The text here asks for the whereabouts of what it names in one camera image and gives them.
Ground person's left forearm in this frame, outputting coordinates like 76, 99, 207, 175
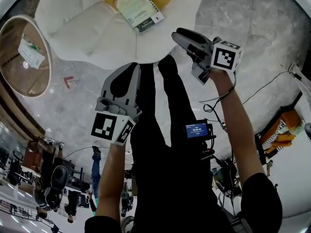
95, 139, 133, 224

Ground white green tissue box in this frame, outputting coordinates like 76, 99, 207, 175
18, 38, 47, 69

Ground black recorder with screen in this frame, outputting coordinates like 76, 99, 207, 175
185, 119, 217, 140

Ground orange striped chair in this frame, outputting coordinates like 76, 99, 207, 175
255, 109, 306, 155

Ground person's right forearm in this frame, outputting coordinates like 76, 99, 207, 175
208, 69, 267, 186

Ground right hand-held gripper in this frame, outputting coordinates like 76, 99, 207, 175
172, 27, 243, 85

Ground black cable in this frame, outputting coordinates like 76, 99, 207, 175
199, 70, 238, 133

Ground black office chair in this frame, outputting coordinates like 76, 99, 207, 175
50, 165, 69, 191

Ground thin floor cable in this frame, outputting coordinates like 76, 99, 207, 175
242, 70, 303, 105

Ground person's black trousers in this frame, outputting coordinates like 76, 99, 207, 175
130, 54, 219, 203

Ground person's black t-shirt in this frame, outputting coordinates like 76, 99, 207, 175
85, 172, 284, 233

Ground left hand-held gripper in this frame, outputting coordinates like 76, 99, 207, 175
91, 62, 143, 146

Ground brown wooden cabinet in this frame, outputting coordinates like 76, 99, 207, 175
23, 136, 48, 174

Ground spiral-bound pale green booklet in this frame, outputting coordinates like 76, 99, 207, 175
114, 0, 166, 35

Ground white cushioned armchair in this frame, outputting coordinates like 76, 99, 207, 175
35, 0, 202, 70

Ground black equipment stand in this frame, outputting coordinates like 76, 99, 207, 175
211, 154, 243, 199

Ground round wooden rim side table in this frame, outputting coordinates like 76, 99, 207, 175
0, 15, 53, 98

